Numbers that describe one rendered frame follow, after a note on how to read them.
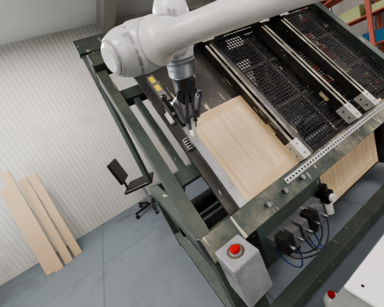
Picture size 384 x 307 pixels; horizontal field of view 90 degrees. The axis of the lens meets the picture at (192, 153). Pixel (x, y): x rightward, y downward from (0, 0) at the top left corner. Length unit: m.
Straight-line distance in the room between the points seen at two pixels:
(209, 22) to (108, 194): 3.84
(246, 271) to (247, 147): 0.66
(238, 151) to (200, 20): 0.83
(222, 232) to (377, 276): 0.53
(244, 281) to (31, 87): 3.93
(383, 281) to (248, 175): 0.61
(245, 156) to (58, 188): 3.47
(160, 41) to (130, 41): 0.06
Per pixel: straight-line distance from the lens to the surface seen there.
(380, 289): 0.90
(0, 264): 4.67
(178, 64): 0.63
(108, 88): 1.28
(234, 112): 1.28
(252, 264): 0.79
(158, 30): 0.46
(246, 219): 1.02
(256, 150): 1.20
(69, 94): 4.02
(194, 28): 0.43
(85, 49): 1.88
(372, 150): 2.44
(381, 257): 0.97
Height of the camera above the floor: 1.49
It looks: 15 degrees down
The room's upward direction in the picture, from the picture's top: 24 degrees counter-clockwise
